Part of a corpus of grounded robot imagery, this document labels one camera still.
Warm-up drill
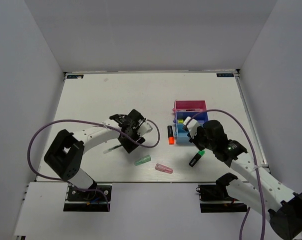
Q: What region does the corner label sticker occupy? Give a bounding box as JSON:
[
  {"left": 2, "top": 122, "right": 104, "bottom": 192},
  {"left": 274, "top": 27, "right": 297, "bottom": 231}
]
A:
[
  {"left": 66, "top": 74, "right": 84, "bottom": 79},
  {"left": 216, "top": 73, "right": 234, "bottom": 78}
]

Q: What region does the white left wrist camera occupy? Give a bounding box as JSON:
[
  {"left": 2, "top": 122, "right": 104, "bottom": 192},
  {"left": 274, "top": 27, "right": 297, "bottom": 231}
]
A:
[{"left": 137, "top": 119, "right": 153, "bottom": 137}]

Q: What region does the light blue plastic bin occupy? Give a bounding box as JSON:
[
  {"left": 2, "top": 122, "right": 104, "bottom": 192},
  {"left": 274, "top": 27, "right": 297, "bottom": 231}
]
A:
[{"left": 174, "top": 124, "right": 191, "bottom": 145}]

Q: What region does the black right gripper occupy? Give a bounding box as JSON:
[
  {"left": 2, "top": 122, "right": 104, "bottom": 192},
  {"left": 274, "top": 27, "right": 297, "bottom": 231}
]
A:
[{"left": 188, "top": 125, "right": 216, "bottom": 151}]

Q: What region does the purple ink refill pen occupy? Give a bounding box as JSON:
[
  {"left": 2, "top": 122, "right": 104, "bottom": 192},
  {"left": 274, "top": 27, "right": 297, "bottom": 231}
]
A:
[{"left": 176, "top": 108, "right": 201, "bottom": 112}]

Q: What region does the pink plastic bin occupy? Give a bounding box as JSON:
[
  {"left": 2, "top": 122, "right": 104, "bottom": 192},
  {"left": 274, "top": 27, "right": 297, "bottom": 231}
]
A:
[{"left": 172, "top": 100, "right": 206, "bottom": 112}]

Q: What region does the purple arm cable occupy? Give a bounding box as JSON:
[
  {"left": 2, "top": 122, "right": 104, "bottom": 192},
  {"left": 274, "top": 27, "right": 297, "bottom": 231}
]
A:
[
  {"left": 182, "top": 108, "right": 267, "bottom": 240},
  {"left": 27, "top": 119, "right": 161, "bottom": 212}
]

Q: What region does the purple-blue plastic bin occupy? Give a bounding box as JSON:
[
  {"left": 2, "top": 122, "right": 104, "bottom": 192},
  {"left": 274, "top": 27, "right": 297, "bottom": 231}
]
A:
[{"left": 173, "top": 111, "right": 208, "bottom": 124}]

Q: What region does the green ink refill pen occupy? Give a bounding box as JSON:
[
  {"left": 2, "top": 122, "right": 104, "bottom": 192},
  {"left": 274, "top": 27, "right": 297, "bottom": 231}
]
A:
[{"left": 103, "top": 144, "right": 122, "bottom": 154}]

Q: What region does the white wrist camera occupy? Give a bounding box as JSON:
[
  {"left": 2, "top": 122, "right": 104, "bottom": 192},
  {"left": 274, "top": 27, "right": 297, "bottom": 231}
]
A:
[
  {"left": 137, "top": 119, "right": 153, "bottom": 137},
  {"left": 183, "top": 116, "right": 200, "bottom": 139}
]

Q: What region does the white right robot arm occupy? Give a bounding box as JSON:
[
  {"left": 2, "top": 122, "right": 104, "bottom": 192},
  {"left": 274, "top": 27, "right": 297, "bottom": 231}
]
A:
[{"left": 183, "top": 117, "right": 302, "bottom": 240}]

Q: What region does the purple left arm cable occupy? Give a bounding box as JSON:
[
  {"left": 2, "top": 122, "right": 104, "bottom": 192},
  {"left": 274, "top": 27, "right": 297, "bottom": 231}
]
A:
[{"left": 27, "top": 119, "right": 161, "bottom": 212}]

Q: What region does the right corner label sticker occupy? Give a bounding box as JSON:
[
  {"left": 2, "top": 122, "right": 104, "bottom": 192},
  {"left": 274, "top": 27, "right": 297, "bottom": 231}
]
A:
[{"left": 216, "top": 73, "right": 234, "bottom": 78}]

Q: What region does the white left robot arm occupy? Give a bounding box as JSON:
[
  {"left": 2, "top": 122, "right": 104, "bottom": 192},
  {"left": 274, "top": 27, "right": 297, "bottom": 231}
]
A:
[{"left": 44, "top": 109, "right": 152, "bottom": 200}]

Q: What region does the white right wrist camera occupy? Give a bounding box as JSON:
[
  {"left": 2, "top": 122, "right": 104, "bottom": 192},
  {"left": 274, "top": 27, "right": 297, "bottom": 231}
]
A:
[{"left": 183, "top": 116, "right": 200, "bottom": 139}]

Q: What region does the green cap black highlighter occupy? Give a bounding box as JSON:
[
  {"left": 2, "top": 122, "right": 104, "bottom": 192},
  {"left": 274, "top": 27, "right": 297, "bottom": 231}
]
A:
[{"left": 189, "top": 150, "right": 205, "bottom": 167}]

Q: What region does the orange cap black highlighter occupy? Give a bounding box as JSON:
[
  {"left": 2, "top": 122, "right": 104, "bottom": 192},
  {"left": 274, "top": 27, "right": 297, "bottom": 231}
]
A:
[{"left": 167, "top": 125, "right": 175, "bottom": 145}]

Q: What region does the left corner label sticker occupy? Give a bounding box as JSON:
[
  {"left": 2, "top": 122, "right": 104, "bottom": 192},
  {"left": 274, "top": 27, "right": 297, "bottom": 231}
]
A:
[{"left": 66, "top": 74, "right": 84, "bottom": 79}]

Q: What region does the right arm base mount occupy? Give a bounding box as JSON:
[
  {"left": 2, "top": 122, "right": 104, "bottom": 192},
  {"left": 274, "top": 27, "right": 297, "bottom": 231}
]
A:
[{"left": 196, "top": 184, "right": 248, "bottom": 213}]

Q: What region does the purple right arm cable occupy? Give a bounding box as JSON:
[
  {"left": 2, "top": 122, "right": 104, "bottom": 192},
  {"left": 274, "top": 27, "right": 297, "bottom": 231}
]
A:
[{"left": 182, "top": 108, "right": 267, "bottom": 240}]

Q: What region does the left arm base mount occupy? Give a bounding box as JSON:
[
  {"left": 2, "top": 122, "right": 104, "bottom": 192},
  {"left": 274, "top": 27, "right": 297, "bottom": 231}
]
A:
[{"left": 63, "top": 184, "right": 112, "bottom": 213}]

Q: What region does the pink translucent eraser case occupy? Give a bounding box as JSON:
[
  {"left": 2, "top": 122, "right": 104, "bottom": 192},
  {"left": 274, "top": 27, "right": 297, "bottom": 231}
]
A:
[{"left": 155, "top": 163, "right": 173, "bottom": 174}]

